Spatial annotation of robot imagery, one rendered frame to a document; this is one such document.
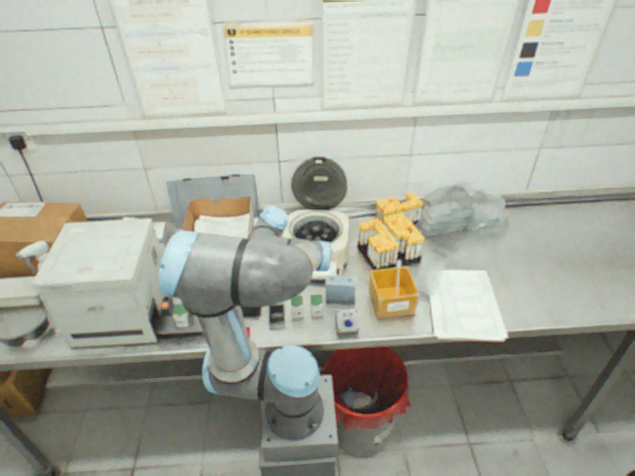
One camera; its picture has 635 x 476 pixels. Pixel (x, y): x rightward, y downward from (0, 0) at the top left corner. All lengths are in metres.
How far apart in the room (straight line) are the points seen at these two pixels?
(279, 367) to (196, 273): 0.41
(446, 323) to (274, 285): 0.93
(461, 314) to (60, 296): 1.23
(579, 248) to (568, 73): 0.65
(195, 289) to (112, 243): 0.78
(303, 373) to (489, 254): 1.03
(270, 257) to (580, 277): 1.39
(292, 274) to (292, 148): 1.10
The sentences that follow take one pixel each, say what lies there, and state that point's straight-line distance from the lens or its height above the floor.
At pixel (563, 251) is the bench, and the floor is 0.87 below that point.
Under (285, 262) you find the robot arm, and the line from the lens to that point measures 0.78.
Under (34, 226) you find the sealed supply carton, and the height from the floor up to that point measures 1.06.
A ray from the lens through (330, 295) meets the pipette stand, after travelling 1.60.
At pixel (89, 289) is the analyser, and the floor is 1.14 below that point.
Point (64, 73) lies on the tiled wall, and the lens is 1.85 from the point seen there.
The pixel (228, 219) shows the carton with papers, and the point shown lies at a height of 0.94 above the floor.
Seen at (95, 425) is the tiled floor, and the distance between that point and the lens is 2.61.
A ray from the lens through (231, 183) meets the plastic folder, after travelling 1.90.
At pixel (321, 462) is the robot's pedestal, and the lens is 1.34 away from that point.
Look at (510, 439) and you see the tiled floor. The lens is 2.48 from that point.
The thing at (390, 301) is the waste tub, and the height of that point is 0.96.
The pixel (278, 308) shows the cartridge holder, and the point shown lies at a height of 0.89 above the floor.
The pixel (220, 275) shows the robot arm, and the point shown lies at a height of 1.57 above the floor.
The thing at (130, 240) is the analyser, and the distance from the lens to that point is 1.54.
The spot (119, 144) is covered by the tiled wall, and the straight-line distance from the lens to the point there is 1.92.
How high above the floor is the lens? 2.10
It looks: 41 degrees down
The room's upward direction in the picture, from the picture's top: 2 degrees counter-clockwise
